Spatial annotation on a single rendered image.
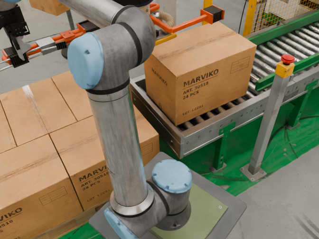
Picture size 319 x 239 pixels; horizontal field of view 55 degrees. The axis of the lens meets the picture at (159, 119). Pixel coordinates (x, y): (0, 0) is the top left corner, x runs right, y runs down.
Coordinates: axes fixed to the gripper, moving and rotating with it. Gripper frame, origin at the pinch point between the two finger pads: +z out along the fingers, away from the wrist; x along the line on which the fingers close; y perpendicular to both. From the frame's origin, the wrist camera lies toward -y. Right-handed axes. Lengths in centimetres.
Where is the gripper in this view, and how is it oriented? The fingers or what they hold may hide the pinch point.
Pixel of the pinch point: (17, 54)
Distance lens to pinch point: 146.7
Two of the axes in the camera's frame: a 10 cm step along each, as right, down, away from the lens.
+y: 8.1, -4.3, 4.0
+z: 0.3, 7.1, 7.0
